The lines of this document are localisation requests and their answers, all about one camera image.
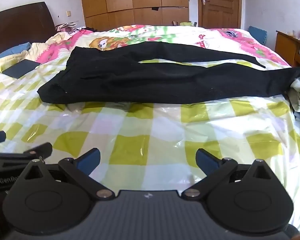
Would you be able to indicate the pile of pale clothes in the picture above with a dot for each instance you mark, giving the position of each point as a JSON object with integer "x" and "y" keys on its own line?
{"x": 298, "y": 92}

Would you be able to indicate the black pants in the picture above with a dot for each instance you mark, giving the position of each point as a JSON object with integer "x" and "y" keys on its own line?
{"x": 140, "y": 80}

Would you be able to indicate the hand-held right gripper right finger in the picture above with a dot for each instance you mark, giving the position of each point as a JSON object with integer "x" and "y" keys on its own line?
{"x": 207, "y": 161}

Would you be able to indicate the checked cartoon print blanket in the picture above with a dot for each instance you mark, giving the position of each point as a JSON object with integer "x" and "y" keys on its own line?
{"x": 165, "y": 135}

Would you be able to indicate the wall light switch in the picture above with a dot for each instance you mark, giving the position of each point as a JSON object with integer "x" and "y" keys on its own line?
{"x": 68, "y": 13}

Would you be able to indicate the pink and white bag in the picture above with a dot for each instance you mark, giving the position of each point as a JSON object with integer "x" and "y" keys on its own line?
{"x": 66, "y": 26}

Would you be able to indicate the wooden wardrobe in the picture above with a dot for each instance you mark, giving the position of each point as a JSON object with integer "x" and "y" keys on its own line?
{"x": 120, "y": 0}

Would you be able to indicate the wooden side desk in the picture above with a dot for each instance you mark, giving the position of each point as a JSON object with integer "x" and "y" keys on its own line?
{"x": 283, "y": 43}

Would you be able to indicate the cream crumpled cloth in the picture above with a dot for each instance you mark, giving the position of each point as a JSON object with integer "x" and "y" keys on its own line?
{"x": 52, "y": 42}

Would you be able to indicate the brown wooden door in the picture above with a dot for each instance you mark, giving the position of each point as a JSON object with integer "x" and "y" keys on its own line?
{"x": 220, "y": 5}

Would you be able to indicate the dark brown wooden headboard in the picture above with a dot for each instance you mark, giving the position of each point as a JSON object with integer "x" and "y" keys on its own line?
{"x": 20, "y": 22}

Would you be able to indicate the bright green cloth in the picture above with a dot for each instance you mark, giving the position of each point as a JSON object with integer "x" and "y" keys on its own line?
{"x": 186, "y": 23}

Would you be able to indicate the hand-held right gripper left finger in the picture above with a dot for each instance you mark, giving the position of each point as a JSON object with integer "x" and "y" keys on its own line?
{"x": 88, "y": 161}

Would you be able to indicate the blue pillow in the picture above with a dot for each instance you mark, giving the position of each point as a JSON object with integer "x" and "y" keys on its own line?
{"x": 10, "y": 51}

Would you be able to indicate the blue foam mat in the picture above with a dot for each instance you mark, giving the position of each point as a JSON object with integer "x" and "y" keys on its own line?
{"x": 258, "y": 35}

